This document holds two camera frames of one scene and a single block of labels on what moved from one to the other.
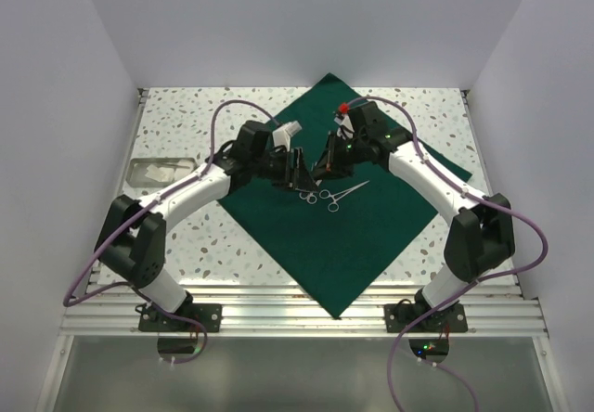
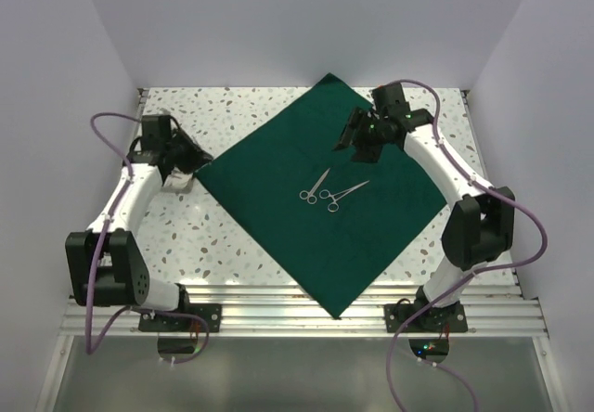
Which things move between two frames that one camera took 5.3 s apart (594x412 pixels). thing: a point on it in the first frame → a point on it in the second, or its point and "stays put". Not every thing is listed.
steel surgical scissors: (307, 195) stays put
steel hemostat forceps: (333, 205) stays put
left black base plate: (208, 315) stays put
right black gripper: (329, 166) → (357, 120)
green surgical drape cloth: (340, 239) stays put
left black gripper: (295, 176) → (198, 158)
